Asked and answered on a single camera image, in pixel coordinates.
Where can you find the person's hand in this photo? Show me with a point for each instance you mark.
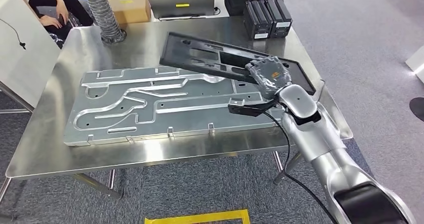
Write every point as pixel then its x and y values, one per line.
pixel 51 21
pixel 63 11

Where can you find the black plastic plate frame part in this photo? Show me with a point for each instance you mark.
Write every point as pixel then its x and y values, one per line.
pixel 179 55

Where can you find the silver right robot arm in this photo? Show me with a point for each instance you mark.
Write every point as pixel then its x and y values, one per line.
pixel 318 139

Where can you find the stainless steel workbench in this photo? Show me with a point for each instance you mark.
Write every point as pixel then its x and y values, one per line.
pixel 139 50

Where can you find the white board panel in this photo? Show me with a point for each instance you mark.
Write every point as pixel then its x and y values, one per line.
pixel 26 73

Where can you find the cardboard box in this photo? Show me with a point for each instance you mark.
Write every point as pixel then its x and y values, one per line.
pixel 130 8

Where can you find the grooved aluminium fixture plate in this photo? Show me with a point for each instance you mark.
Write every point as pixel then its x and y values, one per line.
pixel 185 116

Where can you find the black bag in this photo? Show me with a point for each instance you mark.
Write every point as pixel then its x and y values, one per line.
pixel 235 1

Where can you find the black battery pack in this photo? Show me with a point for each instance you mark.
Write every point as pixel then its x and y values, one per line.
pixel 281 15
pixel 256 20

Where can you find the white box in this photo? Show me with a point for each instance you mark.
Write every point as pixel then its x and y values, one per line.
pixel 417 64

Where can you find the dark round base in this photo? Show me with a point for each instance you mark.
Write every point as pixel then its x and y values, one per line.
pixel 418 109

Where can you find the steel table frame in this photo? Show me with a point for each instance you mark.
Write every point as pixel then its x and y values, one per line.
pixel 16 97

